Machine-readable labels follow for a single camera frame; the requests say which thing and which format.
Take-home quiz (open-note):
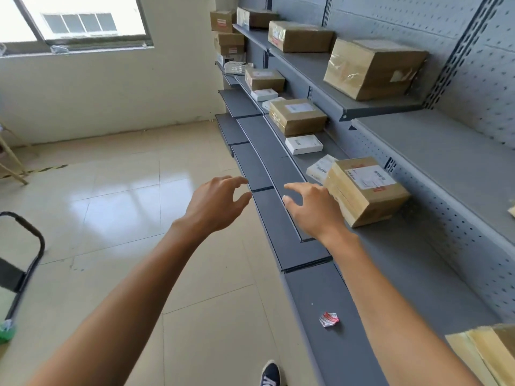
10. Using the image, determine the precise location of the person's right hand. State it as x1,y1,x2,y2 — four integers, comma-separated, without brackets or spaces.
282,182,355,241

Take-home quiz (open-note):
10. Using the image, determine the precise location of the person's left hand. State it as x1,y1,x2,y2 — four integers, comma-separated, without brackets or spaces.
172,176,253,238

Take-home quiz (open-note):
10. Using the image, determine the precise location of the person's left forearm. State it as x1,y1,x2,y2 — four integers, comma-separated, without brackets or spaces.
23,222,211,386

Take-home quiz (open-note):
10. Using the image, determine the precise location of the person's right forearm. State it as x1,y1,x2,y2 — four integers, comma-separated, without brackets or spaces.
317,231,480,386

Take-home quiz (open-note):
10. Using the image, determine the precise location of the white box with grey print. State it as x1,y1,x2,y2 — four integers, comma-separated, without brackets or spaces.
306,154,339,185

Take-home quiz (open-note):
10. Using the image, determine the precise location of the taped cardboard box white label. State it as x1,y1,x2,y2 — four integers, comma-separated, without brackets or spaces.
324,157,411,229

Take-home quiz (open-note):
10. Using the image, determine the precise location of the cardboard box with white label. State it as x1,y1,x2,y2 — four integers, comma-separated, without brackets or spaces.
268,98,328,137

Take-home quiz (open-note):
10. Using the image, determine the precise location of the small cardboard box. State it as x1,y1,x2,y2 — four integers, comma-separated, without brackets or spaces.
244,68,286,92

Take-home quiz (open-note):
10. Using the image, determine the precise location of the white plastic basket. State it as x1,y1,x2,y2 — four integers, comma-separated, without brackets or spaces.
224,61,254,76

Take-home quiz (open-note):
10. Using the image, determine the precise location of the grey metal shelving unit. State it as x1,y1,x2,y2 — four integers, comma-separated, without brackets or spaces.
214,0,515,386

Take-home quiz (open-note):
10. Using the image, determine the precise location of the large taped cardboard box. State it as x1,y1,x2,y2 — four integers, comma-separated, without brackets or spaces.
323,38,429,102

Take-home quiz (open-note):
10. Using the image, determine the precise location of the cardboard box red label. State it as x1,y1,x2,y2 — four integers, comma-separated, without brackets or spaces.
214,31,245,56
209,10,237,34

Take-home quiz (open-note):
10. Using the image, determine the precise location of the person's dark blue shoe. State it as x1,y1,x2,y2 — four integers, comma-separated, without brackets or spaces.
260,360,282,386

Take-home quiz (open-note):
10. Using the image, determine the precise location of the flat wide cardboard box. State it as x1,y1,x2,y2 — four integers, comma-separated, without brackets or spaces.
268,21,336,53

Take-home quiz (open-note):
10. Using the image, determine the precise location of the dark long cardboard box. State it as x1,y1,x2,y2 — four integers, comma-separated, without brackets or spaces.
236,6,281,29

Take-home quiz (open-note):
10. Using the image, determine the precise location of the yellow black floor tape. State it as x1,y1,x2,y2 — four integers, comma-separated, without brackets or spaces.
23,164,69,174

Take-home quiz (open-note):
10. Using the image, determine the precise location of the wooden stand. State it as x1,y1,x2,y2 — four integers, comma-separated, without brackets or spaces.
0,124,30,186

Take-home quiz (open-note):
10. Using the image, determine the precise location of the pale yellow cardboard box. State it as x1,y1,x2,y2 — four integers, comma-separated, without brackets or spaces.
444,323,515,386

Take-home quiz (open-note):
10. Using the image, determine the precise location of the green plastic item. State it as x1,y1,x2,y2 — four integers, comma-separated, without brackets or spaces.
0,319,17,345

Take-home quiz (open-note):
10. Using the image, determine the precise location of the black metal cart handle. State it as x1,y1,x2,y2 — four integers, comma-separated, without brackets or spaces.
0,211,46,323

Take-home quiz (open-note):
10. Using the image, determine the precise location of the window with grey frame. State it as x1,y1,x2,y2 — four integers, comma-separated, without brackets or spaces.
0,0,155,57

